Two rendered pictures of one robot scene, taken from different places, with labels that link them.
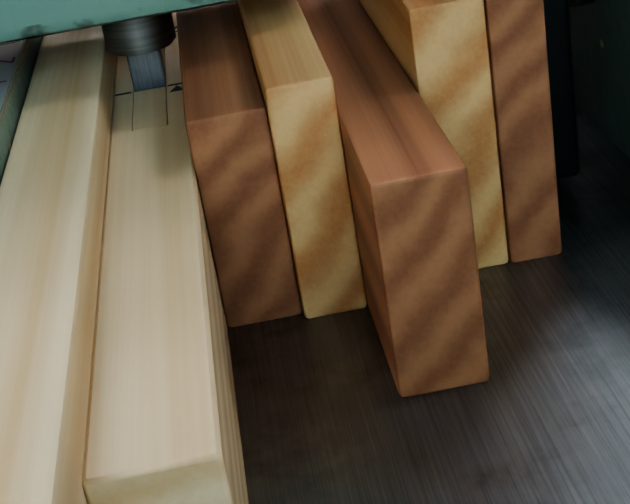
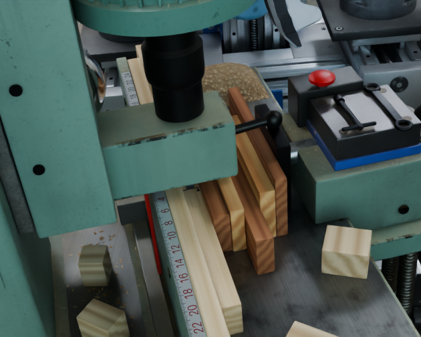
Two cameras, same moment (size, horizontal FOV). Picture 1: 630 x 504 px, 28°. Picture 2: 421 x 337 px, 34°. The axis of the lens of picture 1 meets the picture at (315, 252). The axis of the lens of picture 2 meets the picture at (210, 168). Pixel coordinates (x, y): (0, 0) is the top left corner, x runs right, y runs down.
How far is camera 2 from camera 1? 0.47 m
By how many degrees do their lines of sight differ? 13
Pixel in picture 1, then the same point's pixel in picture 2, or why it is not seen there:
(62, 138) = (184, 218)
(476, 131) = (271, 213)
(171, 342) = (224, 277)
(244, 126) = (224, 217)
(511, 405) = (279, 277)
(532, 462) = (284, 291)
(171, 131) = (202, 208)
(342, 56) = (240, 189)
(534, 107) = (283, 208)
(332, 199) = (241, 230)
